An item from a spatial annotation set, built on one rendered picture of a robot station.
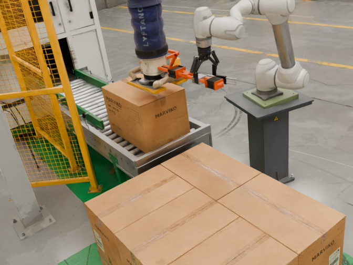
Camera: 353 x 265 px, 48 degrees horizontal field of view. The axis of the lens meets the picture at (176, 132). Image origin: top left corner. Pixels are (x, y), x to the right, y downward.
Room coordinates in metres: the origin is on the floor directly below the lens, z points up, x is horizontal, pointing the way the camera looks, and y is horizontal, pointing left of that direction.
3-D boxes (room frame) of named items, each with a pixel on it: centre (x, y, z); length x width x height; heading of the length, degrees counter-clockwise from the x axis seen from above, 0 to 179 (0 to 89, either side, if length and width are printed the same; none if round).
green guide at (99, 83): (3.98, 0.63, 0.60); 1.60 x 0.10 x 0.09; 33
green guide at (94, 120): (3.69, 1.08, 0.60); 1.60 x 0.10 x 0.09; 33
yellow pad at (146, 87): (2.60, 0.16, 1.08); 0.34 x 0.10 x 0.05; 36
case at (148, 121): (2.87, 0.22, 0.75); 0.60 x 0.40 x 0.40; 32
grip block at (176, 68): (2.45, -0.06, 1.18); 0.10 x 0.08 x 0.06; 126
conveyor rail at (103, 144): (3.36, 0.94, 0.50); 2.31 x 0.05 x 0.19; 33
